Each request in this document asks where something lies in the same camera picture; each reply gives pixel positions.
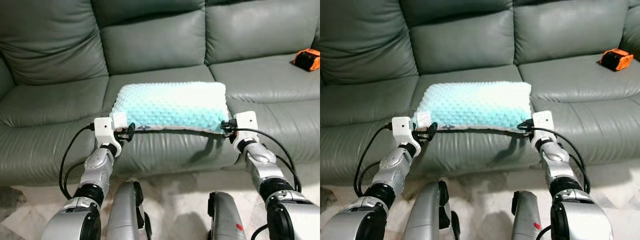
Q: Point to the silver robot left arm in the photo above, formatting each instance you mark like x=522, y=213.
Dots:
x=97, y=170
x=395, y=170

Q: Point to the orange and black device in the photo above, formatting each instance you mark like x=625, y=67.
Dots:
x=306, y=60
x=614, y=60

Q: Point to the silver robot right leg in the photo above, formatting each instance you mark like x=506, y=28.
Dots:
x=225, y=220
x=526, y=220

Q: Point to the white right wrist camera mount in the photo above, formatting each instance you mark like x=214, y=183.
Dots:
x=543, y=125
x=246, y=125

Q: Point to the teal and pink plush pillow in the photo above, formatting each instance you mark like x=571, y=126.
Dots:
x=170, y=105
x=475, y=105

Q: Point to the silver robot left leg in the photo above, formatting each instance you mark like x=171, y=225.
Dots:
x=125, y=215
x=427, y=215

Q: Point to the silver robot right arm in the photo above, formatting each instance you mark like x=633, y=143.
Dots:
x=557, y=167
x=265, y=167

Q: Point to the green leather sofa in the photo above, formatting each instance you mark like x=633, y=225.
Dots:
x=460, y=45
x=150, y=45

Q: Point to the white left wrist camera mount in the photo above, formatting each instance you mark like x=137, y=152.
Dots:
x=105, y=132
x=402, y=131

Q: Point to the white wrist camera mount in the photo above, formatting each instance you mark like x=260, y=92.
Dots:
x=543, y=125
x=105, y=132
x=246, y=125
x=402, y=131

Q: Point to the silver robot leg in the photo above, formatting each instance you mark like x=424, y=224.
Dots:
x=125, y=215
x=225, y=220
x=427, y=215
x=526, y=220

